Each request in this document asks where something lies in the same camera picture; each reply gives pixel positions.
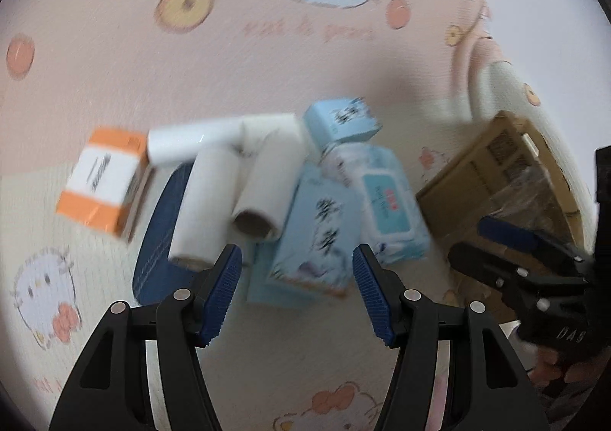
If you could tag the blue wet wipes pack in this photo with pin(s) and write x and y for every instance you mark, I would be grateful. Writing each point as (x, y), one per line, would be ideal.
(391, 206)

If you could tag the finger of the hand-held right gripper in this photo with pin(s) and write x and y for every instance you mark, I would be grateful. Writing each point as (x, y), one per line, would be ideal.
(482, 264)
(510, 235)

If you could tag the brown cardboard box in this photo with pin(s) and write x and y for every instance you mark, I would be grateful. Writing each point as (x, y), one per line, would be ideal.
(477, 182)

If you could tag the person's right hand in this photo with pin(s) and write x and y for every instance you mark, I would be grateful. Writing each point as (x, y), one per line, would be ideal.
(553, 364)

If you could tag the pink cat printed blanket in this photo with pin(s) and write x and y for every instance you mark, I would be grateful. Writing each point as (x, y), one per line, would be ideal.
(95, 53)

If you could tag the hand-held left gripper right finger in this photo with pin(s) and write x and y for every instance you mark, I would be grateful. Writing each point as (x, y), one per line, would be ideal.
(372, 297)

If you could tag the small blue tissue box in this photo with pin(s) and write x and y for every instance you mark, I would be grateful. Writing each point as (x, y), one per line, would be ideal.
(334, 125)

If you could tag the dark blue fabric pad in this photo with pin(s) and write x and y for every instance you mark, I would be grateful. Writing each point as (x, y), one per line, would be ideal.
(157, 230)

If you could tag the white paper roll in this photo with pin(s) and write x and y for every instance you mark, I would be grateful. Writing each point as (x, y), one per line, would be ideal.
(205, 206)
(267, 192)
(191, 139)

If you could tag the orange and white box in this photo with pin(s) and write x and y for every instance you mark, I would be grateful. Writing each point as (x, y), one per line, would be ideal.
(100, 173)

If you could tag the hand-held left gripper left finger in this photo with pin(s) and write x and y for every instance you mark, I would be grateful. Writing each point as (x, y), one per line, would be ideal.
(222, 297)

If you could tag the large blue tissue box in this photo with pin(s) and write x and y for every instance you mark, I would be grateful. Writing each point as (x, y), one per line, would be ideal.
(310, 230)

